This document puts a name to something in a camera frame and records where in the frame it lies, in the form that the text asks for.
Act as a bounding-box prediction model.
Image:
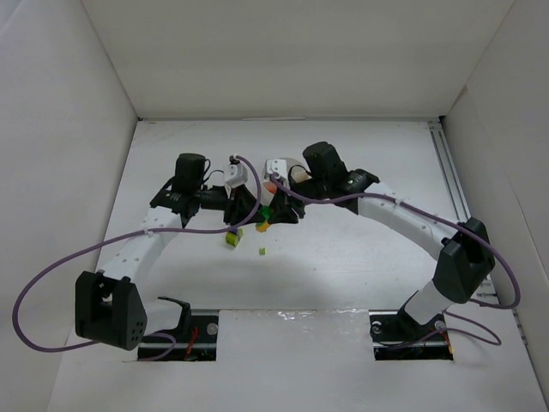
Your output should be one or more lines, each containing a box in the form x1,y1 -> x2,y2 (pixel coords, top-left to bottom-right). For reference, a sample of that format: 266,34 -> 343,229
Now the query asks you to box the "orange round lego dish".
263,182 -> 278,194

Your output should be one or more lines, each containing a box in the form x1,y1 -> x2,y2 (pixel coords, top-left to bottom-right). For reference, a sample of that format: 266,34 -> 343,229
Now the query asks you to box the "multicolour lego assembly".
225,228 -> 244,248

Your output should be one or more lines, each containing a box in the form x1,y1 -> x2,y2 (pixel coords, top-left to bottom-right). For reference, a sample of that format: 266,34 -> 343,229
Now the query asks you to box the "aluminium side rail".
428,120 -> 501,306

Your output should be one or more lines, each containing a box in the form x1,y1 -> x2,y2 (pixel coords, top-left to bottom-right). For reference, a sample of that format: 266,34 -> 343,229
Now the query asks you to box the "dark green lego brick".
259,206 -> 272,220

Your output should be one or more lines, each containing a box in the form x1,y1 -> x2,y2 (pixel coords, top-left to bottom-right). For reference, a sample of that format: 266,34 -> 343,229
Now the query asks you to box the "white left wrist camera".
223,162 -> 248,189

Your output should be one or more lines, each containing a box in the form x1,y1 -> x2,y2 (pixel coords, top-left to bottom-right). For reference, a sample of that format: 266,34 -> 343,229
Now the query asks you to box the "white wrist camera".
264,158 -> 288,179
223,162 -> 248,189

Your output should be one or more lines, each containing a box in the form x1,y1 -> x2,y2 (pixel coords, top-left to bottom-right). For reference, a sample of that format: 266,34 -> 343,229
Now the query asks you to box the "white round divided container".
261,157 -> 307,205

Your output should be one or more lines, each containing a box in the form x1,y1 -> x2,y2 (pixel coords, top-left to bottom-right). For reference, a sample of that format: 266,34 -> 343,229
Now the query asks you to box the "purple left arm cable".
12,154 -> 263,354

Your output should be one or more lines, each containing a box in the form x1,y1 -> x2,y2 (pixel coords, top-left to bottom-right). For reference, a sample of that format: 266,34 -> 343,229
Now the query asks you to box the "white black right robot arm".
264,142 -> 495,346

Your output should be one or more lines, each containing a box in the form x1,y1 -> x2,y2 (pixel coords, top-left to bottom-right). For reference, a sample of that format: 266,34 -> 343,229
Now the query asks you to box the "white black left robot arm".
75,154 -> 260,350

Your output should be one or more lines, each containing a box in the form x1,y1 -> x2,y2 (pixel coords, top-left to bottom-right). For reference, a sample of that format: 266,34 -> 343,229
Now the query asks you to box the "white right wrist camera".
264,158 -> 288,179

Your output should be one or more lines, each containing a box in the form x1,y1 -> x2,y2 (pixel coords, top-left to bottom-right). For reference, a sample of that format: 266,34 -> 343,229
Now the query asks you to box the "yellow sloped lego brick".
256,221 -> 270,233

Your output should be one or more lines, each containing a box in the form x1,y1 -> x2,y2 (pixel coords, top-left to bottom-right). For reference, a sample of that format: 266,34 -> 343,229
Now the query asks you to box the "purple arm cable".
269,171 -> 522,347
12,154 -> 263,354

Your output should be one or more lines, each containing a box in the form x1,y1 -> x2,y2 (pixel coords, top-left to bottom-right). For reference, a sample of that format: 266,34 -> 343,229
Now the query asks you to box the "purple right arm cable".
269,171 -> 522,347

